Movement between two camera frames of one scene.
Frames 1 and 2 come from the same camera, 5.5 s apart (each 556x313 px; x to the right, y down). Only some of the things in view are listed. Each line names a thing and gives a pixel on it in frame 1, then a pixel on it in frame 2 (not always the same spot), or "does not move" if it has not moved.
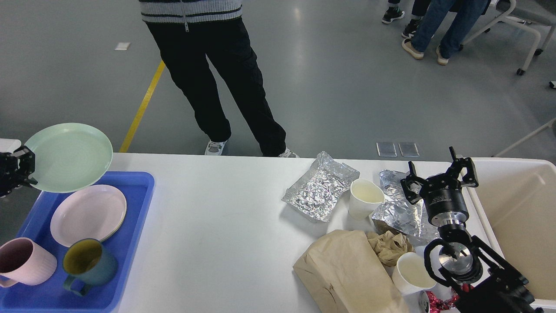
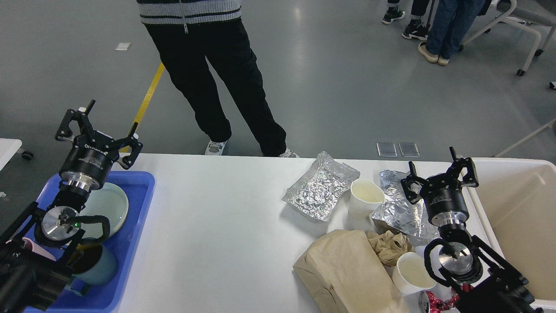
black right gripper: x=442 y=194 does not move
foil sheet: x=396 y=211 does not move
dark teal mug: x=87 y=262 does not move
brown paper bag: x=341 y=273 does not move
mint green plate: x=69 y=157 to x=110 y=201
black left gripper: x=9 y=168 to x=89 y=161
